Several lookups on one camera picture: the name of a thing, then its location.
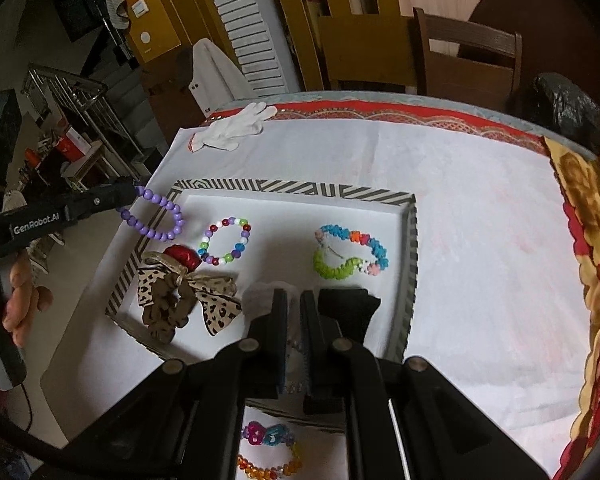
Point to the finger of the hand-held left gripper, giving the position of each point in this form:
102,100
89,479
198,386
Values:
105,200

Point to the white wall switch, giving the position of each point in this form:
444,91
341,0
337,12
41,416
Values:
140,7

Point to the leopard print bow scrunchie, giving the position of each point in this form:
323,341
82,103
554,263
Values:
215,305

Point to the dark wooden chair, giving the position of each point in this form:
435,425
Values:
470,80

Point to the red shiny bow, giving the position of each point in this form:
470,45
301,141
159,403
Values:
182,255

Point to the white hanging plastic bag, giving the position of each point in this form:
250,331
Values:
116,10

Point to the red box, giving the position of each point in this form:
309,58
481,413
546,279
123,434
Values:
70,142

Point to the black white striped tray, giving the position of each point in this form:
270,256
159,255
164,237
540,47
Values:
280,220

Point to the white ribbed cloth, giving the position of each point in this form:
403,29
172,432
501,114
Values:
257,300

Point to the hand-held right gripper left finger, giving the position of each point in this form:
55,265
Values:
272,345

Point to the white jacket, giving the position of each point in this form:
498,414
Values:
215,77

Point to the round white wall fitting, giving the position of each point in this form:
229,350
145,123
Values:
145,37

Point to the metal stair railing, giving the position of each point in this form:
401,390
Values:
80,95

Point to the white louvred panel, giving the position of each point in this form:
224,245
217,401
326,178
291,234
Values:
250,30

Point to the black plastic bag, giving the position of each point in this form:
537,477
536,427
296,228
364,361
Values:
565,105

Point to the red yellow printed blanket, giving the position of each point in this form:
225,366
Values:
590,220

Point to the person's left hand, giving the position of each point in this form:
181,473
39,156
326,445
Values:
25,300

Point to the tan wooden chair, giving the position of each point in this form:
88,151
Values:
365,55

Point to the white cotton glove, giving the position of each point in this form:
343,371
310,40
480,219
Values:
230,127

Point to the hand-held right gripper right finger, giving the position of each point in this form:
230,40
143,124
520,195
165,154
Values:
314,350

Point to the white stool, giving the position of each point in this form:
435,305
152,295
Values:
87,165

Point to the dark wall picture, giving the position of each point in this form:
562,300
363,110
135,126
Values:
77,17

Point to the round dark wooden tabletop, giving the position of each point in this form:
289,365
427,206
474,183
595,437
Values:
545,20

